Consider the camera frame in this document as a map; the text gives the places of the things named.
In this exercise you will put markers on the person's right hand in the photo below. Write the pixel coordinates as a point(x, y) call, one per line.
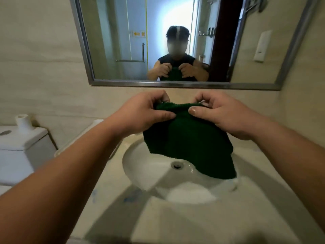
point(228, 116)

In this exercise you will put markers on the person's left hand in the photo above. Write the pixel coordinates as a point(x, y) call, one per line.
point(138, 111)

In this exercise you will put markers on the person's right thumb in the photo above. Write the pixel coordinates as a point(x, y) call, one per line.
point(201, 112)

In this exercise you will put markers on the person's left thumb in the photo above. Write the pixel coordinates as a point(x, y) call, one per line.
point(161, 115)

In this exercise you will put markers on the dark green towel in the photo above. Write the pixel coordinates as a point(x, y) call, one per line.
point(190, 142)

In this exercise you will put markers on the person's left forearm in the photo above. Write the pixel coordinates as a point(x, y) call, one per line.
point(66, 175)

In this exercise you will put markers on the person's right forearm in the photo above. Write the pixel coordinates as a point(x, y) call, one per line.
point(297, 154)

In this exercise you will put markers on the metal sink drain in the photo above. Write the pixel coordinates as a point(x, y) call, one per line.
point(177, 165)

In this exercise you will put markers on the white ceramic sink basin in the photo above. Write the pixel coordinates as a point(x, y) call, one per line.
point(147, 167)

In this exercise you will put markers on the white toilet paper roll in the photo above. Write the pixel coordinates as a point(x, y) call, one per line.
point(24, 123)

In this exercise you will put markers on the white toilet tank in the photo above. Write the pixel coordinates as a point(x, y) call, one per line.
point(20, 152)

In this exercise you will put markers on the silver toilet flush button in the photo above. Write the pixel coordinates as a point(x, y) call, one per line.
point(5, 132)

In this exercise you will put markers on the metal framed wall mirror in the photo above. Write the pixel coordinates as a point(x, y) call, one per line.
point(127, 35)

